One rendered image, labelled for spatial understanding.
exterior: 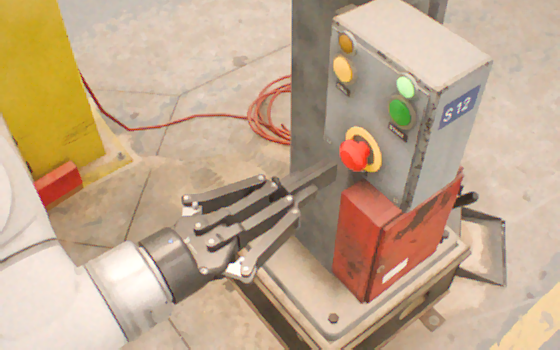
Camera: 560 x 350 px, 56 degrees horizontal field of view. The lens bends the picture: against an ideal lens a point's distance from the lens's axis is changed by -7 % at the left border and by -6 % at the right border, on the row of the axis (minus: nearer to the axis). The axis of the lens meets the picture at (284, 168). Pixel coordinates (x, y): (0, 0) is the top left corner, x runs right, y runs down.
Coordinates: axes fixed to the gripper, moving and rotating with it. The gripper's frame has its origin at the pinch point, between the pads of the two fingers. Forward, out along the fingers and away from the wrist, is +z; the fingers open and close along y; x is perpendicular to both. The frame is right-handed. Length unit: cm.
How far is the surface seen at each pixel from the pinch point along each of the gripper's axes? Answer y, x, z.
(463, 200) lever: -4, -44, 48
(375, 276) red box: -5, -53, 24
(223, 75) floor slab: -128, -97, 63
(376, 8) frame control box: -6.1, 14.6, 14.3
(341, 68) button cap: -4.5, 9.8, 7.9
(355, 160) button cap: 1.2, 0.8, 5.9
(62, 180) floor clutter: -106, -87, -16
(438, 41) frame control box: 2.5, 14.6, 15.3
